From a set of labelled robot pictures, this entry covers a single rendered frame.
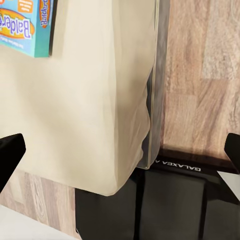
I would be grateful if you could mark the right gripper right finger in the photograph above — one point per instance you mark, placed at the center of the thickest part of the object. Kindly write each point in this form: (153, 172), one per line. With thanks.
(232, 149)

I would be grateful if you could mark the bed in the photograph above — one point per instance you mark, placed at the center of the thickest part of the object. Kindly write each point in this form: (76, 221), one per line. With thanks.
(90, 112)

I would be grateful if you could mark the board game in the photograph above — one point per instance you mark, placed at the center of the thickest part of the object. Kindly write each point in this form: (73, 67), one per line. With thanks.
(25, 26)

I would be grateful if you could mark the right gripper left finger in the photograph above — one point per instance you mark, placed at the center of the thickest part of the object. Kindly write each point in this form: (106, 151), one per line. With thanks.
(12, 150)

